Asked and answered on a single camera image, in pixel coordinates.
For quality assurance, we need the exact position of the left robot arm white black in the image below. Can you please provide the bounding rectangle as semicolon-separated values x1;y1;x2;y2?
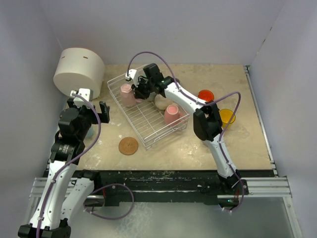
18;97;110;238

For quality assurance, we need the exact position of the coral pink mug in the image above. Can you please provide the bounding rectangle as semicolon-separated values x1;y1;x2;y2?
164;104;185;126

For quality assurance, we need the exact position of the orange cup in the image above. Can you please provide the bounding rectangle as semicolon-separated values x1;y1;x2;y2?
198;90;214;102

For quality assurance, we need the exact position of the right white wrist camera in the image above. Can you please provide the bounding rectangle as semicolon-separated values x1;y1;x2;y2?
125;69;139;85

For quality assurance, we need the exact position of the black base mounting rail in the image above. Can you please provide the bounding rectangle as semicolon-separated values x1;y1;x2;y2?
42;170;275;206

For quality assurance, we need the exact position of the large white cylindrical container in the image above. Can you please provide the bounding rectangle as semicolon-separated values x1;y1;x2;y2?
53;48;105;99

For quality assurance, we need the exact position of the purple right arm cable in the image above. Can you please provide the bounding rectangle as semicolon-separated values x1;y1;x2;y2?
126;51;246;214

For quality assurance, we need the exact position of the beige round mug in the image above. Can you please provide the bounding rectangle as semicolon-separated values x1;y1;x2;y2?
154;94;173;111

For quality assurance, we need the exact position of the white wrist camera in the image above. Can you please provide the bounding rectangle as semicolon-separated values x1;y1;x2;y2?
125;69;139;85
70;88;93;108

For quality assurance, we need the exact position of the light blue mug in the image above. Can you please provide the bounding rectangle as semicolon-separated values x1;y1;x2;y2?
85;127;94;138

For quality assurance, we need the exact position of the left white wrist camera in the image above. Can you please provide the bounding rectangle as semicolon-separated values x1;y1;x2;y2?
70;88;93;108

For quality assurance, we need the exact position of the aluminium frame rail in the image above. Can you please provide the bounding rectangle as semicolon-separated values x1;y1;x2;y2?
244;64;303;238

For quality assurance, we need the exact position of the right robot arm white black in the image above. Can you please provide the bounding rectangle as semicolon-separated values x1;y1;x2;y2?
125;63;241;194

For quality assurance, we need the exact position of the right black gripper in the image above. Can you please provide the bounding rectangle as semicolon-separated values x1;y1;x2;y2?
132;77;155;100

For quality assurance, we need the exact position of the white wire dish rack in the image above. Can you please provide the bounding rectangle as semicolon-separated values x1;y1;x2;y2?
107;74;190;149

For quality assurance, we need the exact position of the light pink mug white inside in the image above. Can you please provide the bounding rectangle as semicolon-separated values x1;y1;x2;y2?
120;84;143;107

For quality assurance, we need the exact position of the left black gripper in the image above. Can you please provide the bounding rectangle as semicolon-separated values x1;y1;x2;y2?
67;99;108;140

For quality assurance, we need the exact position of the round woven cork coaster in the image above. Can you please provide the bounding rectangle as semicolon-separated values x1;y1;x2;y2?
118;137;139;155

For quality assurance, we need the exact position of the yellow cup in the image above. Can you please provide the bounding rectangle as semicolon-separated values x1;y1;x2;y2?
219;109;236;129

